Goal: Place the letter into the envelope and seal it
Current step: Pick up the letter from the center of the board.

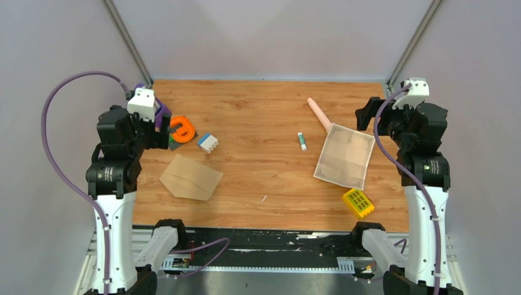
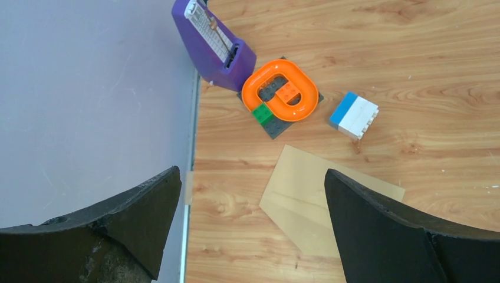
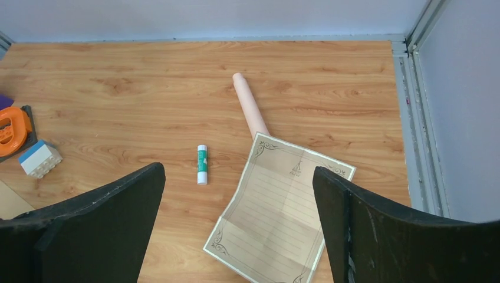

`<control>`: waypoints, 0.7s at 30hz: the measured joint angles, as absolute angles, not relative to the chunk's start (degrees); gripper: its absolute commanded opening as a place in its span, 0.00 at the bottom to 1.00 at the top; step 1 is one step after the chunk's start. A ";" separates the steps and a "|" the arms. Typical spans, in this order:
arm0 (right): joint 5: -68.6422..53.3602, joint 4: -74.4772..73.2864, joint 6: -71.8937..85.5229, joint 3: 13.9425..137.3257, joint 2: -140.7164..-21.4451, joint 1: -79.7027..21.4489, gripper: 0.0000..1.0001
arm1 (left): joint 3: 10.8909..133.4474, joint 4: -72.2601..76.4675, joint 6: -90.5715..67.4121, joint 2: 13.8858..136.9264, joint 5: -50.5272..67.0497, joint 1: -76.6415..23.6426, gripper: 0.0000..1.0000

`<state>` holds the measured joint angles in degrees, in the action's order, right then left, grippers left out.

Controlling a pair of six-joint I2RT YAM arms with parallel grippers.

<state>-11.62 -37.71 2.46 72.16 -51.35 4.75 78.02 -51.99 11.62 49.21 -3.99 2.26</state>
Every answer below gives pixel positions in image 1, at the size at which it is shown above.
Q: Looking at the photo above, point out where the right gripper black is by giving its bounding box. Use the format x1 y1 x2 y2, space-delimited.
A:
355 96 418 149

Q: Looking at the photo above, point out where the beige letter paper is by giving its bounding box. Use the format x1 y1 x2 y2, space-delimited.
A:
313 123 375 190

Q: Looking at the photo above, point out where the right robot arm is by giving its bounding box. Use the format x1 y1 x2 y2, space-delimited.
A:
350 97 461 294

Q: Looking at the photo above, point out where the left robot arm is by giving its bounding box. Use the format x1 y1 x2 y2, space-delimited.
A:
85 105 188 294

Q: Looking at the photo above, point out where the brown paper envelope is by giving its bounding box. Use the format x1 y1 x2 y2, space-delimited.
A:
159 154 223 201

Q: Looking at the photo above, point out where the purple holder stand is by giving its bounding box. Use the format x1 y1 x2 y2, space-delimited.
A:
134 84 171 128

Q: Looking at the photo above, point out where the blue white toy block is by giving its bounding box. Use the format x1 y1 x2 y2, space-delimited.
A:
197 133 219 154

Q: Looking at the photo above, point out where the pink cylindrical tube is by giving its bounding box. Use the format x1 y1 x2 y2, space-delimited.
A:
307 97 332 132

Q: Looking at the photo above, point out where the yellow toy block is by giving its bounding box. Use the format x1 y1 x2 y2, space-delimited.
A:
342 189 375 220

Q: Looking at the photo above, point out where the green white glue stick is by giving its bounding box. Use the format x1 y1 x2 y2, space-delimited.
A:
297 132 307 151

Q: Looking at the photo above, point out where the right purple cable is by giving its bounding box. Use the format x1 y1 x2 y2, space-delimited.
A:
372 83 442 295

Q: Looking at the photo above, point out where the purple cable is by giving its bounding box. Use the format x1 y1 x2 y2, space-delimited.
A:
41 71 130 295
372 83 442 295

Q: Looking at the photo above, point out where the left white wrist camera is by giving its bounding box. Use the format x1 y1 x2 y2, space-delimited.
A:
127 87 157 122

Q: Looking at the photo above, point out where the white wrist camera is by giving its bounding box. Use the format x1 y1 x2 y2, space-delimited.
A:
392 77 430 109
127 87 157 122

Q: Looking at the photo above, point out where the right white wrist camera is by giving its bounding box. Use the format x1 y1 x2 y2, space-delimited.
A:
392 77 430 109

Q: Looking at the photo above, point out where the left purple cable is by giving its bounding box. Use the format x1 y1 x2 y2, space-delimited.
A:
41 71 130 295

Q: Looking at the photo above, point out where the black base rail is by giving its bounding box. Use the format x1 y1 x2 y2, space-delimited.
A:
161 227 378 275

